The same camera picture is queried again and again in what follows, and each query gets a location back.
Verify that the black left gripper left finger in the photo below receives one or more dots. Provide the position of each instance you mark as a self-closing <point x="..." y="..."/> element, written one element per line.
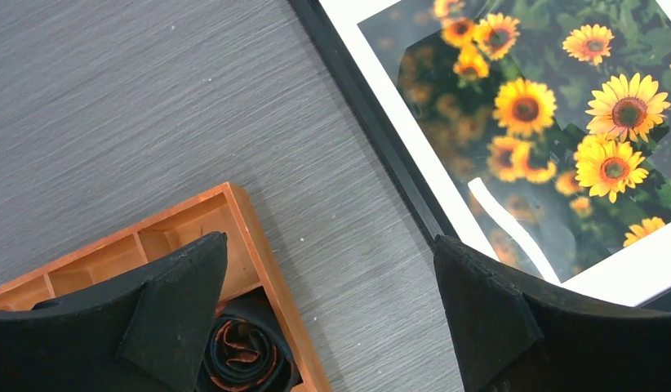
<point x="144" y="330"/>

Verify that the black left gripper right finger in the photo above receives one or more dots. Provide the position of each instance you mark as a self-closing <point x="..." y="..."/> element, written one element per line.
<point x="512" y="331"/>

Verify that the black picture frame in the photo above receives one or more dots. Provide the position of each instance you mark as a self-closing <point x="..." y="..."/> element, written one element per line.
<point x="638" y="276"/>

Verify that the sunflower photo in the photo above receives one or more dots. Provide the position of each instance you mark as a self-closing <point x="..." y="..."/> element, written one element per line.
<point x="562" y="109"/>

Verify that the orange wooden divided tray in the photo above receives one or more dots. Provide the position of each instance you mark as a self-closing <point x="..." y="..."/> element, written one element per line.
<point x="225" y="208"/>

